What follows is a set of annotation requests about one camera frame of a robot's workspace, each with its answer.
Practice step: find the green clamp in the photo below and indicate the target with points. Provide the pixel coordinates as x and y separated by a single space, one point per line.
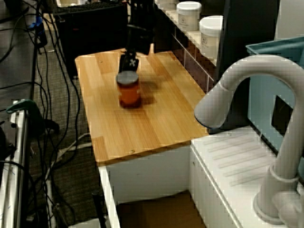
28 111

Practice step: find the blue connector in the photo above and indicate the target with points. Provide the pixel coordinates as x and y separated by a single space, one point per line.
38 25

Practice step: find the white toy kitchen cabinet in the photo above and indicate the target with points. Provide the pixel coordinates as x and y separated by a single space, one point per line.
152 175

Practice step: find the black rod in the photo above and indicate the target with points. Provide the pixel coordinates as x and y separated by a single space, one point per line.
98 209

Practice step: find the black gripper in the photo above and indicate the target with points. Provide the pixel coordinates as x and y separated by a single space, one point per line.
140 40

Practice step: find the metal frame rail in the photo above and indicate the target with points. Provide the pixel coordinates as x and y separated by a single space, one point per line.
16 166

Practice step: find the white curved toy faucet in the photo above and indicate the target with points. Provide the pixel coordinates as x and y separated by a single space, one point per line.
256 66

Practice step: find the black box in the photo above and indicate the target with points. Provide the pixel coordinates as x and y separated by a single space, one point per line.
90 35

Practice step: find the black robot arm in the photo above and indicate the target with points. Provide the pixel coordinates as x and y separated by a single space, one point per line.
142 12

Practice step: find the orange can with grey lid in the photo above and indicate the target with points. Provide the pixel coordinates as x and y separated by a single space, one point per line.
129 95

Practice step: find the white lidded jar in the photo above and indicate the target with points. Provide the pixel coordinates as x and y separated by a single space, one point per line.
188 16
210 35

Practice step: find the wooden countertop board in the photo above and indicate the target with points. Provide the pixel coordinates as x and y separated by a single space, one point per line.
161 118

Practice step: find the dark upright panel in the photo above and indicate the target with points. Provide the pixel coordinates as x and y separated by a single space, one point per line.
247 28

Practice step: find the teal plastic bin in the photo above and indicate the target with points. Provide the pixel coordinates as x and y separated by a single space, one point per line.
263 95

